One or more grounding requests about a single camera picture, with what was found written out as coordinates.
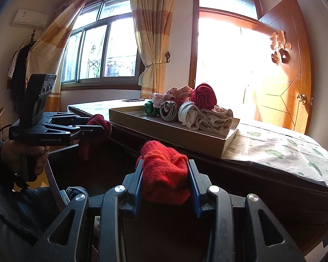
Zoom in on black cable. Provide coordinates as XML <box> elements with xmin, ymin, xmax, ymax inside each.
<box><xmin>0</xmin><ymin>123</ymin><xmax>19</xmax><ymax>142</ymax></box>

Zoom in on paper cutout door decoration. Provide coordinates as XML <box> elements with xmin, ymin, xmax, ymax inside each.
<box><xmin>270</xmin><ymin>29</ymin><xmax>292</xmax><ymax>65</ymax></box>

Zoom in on orange patterned curtain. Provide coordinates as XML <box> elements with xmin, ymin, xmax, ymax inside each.
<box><xmin>26</xmin><ymin>0</ymin><xmax>99</xmax><ymax>112</ymax></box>

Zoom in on cardboard box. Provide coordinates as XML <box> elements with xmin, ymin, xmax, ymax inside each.
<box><xmin>109</xmin><ymin>105</ymin><xmax>240</xmax><ymax>159</ymax></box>

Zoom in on sliding window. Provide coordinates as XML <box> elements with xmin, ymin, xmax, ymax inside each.
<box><xmin>61</xmin><ymin>0</ymin><xmax>144</xmax><ymax>90</ymax></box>

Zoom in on cream dotted underwear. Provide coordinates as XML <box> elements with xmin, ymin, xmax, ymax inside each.
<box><xmin>201</xmin><ymin>108</ymin><xmax>234</xmax><ymax>135</ymax></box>

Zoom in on orange wooden door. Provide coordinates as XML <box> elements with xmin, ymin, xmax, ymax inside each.
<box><xmin>253</xmin><ymin>0</ymin><xmax>315</xmax><ymax>134</ymax></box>

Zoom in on large red underwear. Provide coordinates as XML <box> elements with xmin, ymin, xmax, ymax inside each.
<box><xmin>78</xmin><ymin>114</ymin><xmax>112</xmax><ymax>161</ymax></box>

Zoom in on dark wooden dresser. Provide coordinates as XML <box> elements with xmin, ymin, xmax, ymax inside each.
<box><xmin>45</xmin><ymin>104</ymin><xmax>328</xmax><ymax>254</ymax></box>

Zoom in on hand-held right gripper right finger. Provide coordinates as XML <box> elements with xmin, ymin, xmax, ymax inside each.
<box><xmin>187</xmin><ymin>158</ymin><xmax>307</xmax><ymax>262</ymax></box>

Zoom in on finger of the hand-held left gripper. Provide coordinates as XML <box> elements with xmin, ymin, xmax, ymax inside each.
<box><xmin>45</xmin><ymin>112</ymin><xmax>89</xmax><ymax>127</ymax></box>
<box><xmin>35</xmin><ymin>123</ymin><xmax>106</xmax><ymax>144</ymax></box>

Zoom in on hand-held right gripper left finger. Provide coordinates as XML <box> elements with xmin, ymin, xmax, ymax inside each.
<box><xmin>27</xmin><ymin>165</ymin><xmax>144</xmax><ymax>262</ymax></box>

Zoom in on hanging clothes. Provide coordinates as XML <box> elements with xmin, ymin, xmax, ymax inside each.
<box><xmin>7</xmin><ymin>31</ymin><xmax>35</xmax><ymax>107</ymax></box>

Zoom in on white wall air conditioner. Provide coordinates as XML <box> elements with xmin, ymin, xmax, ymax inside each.
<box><xmin>11</xmin><ymin>9</ymin><xmax>49</xmax><ymax>28</ymax></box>

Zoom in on white underwear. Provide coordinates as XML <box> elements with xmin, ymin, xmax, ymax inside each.
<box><xmin>178</xmin><ymin>102</ymin><xmax>201</xmax><ymax>127</ymax></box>

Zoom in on maroon underwear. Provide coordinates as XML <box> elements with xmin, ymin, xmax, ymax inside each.
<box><xmin>191</xmin><ymin>83</ymin><xmax>218</xmax><ymax>110</ymax></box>

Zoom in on yellow checked curtain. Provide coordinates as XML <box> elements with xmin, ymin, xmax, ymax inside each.
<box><xmin>130</xmin><ymin>0</ymin><xmax>179</xmax><ymax>100</ymax></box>

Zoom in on person's left hand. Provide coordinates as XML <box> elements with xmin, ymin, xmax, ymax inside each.
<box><xmin>1</xmin><ymin>139</ymin><xmax>51</xmax><ymax>176</ymax></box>

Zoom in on frosted transom window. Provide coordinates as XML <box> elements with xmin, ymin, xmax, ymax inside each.
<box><xmin>198</xmin><ymin>0</ymin><xmax>263</xmax><ymax>19</ymax></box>

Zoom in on pink underwear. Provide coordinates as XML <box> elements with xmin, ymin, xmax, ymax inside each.
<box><xmin>164</xmin><ymin>85</ymin><xmax>193</xmax><ymax>101</ymax></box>

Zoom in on bright red sock roll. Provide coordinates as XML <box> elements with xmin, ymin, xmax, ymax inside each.
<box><xmin>137</xmin><ymin>140</ymin><xmax>190</xmax><ymax>205</ymax></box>

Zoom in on person's dark padded jacket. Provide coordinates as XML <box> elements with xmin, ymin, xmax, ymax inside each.
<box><xmin>0</xmin><ymin>139</ymin><xmax>82</xmax><ymax>262</ymax></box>

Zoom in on metal drawer lock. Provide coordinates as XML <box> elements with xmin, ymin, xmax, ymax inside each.
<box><xmin>59</xmin><ymin>187</ymin><xmax>89</xmax><ymax>205</ymax></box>

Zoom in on brown wooden door frame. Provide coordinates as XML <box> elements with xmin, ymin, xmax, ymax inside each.
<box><xmin>188</xmin><ymin>0</ymin><xmax>264</xmax><ymax>88</ymax></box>

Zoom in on grey striped sock roll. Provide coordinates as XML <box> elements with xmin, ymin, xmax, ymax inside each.
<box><xmin>159</xmin><ymin>100</ymin><xmax>181</xmax><ymax>122</ymax></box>

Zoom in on green sock roll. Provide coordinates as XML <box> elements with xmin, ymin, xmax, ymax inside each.
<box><xmin>143</xmin><ymin>100</ymin><xmax>160</xmax><ymax>116</ymax></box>

